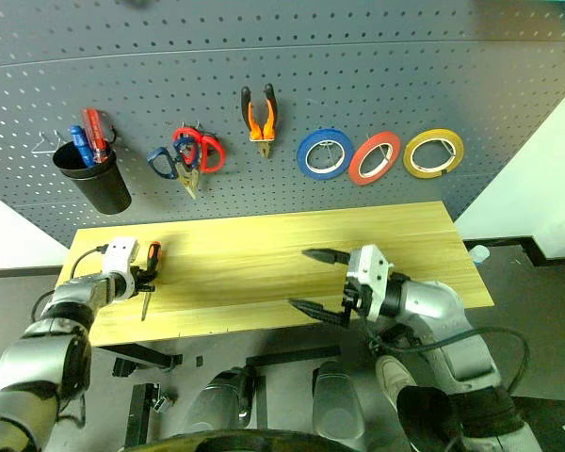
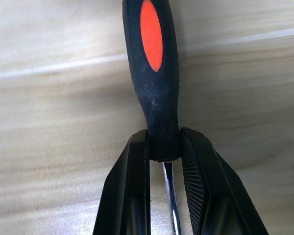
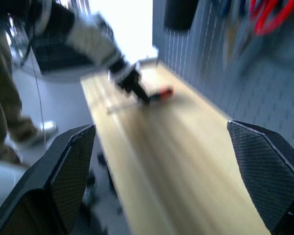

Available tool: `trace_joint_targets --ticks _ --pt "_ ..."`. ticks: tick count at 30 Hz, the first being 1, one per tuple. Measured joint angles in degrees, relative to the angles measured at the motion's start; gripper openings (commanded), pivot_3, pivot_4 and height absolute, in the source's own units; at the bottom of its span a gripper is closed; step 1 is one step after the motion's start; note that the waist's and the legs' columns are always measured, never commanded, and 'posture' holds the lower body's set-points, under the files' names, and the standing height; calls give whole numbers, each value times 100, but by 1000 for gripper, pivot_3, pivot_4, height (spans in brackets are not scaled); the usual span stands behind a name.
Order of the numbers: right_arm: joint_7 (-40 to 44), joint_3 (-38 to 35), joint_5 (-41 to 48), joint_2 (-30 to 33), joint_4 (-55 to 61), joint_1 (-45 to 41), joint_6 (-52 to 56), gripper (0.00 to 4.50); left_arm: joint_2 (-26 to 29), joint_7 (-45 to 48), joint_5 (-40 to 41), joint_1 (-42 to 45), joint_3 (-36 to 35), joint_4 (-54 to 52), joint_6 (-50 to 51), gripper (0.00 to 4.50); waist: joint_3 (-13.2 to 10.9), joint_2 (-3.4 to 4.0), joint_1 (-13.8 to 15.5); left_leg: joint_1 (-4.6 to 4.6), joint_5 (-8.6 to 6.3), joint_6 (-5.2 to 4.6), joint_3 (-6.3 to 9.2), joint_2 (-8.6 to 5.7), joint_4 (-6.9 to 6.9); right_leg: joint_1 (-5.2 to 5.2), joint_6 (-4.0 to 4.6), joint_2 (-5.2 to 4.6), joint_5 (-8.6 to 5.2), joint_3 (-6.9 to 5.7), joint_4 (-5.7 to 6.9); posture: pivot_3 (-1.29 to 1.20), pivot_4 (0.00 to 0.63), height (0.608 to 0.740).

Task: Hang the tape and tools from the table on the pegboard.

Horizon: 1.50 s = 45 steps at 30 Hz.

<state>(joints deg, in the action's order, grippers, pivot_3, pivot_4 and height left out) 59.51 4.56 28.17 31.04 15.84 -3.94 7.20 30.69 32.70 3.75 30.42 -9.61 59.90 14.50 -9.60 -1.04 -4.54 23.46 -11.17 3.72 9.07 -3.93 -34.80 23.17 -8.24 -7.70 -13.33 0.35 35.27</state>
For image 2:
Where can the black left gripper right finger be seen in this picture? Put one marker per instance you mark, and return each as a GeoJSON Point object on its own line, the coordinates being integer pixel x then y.
{"type": "Point", "coordinates": [218, 191]}

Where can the black and orange screwdriver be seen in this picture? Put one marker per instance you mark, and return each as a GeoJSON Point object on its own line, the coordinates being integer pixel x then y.
{"type": "Point", "coordinates": [156, 98]}

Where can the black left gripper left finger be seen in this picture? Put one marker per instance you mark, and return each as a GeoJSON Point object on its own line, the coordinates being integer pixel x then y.
{"type": "Point", "coordinates": [127, 186]}

